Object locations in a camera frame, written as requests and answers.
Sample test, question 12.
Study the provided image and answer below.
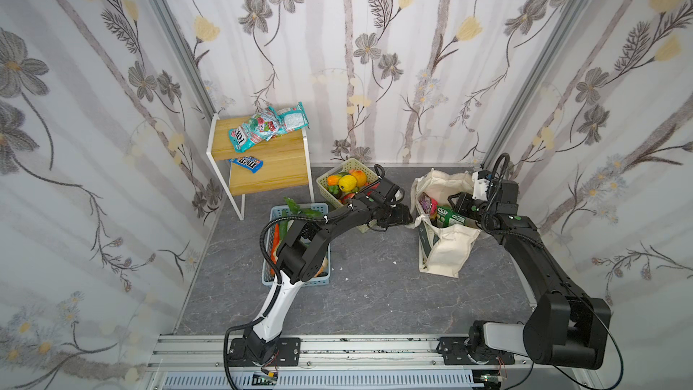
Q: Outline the cream canvas grocery bag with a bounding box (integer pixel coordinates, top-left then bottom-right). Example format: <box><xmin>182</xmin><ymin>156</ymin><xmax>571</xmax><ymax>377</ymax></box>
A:
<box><xmin>408</xmin><ymin>169</ymin><xmax>481</xmax><ymax>279</ymax></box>

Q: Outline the light blue vegetable basket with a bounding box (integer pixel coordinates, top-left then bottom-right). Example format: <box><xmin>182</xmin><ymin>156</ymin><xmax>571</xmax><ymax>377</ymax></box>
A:
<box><xmin>261</xmin><ymin>202</ymin><xmax>331</xmax><ymax>289</ymax></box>

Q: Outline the green chips bag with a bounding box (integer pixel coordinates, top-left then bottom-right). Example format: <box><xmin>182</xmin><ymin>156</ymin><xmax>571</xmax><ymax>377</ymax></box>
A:
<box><xmin>436</xmin><ymin>206</ymin><xmax>467</xmax><ymax>229</ymax></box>

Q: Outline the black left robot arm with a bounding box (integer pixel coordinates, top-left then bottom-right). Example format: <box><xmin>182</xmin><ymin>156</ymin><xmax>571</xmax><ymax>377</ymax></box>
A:
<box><xmin>223</xmin><ymin>164</ymin><xmax>413</xmax><ymax>389</ymax></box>

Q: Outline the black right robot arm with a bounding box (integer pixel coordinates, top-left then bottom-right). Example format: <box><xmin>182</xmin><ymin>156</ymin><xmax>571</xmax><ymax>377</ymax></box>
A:
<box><xmin>461</xmin><ymin>153</ymin><xmax>615</xmax><ymax>373</ymax></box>

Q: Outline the teal snack bag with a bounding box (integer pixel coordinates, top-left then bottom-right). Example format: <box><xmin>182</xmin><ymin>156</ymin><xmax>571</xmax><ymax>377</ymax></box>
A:
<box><xmin>274</xmin><ymin>102</ymin><xmax>310</xmax><ymax>135</ymax></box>

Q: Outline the red pink snack bag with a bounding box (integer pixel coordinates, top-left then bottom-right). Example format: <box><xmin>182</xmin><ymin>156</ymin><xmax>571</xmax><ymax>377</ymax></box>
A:
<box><xmin>228</xmin><ymin>108</ymin><xmax>282</xmax><ymax>153</ymax></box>

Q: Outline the orange peach fruit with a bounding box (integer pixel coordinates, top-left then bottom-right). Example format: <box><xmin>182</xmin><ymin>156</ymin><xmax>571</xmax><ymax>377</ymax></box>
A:
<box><xmin>349</xmin><ymin>170</ymin><xmax>368</xmax><ymax>188</ymax></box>

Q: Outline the yellow bell pepper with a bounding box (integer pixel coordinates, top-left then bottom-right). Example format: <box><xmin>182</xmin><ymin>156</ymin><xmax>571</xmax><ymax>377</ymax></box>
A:
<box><xmin>337</xmin><ymin>173</ymin><xmax>358</xmax><ymax>194</ymax></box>

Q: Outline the green plastic fruit basket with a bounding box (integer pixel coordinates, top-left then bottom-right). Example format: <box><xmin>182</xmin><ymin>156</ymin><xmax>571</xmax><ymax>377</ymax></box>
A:
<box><xmin>316</xmin><ymin>158</ymin><xmax>378</xmax><ymax>209</ymax></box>

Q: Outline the green leafy spinach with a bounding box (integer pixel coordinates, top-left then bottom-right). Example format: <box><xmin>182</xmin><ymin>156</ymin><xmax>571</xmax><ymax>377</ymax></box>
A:
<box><xmin>284</xmin><ymin>197</ymin><xmax>323</xmax><ymax>218</ymax></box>

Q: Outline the white wooden two-tier shelf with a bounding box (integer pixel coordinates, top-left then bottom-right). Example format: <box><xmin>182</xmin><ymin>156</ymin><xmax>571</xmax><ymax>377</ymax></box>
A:
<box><xmin>206</xmin><ymin>113</ymin><xmax>315</xmax><ymax>220</ymax></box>

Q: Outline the red chili pepper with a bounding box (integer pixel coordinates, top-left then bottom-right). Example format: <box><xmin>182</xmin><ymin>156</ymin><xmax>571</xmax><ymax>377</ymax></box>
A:
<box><xmin>270</xmin><ymin>223</ymin><xmax>282</xmax><ymax>264</ymax></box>

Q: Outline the blue candy packet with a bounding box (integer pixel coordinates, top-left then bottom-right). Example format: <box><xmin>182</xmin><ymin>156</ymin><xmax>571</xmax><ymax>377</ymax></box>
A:
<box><xmin>229</xmin><ymin>156</ymin><xmax>263</xmax><ymax>173</ymax></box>

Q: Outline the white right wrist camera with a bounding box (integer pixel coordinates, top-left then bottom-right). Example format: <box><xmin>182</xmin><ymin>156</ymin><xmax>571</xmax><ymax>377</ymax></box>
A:
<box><xmin>472</xmin><ymin>170</ymin><xmax>492</xmax><ymax>202</ymax></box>

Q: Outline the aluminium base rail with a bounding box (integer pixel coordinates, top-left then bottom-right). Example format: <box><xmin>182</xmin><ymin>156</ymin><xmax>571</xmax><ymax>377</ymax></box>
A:
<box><xmin>139</xmin><ymin>334</ymin><xmax>602</xmax><ymax>389</ymax></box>

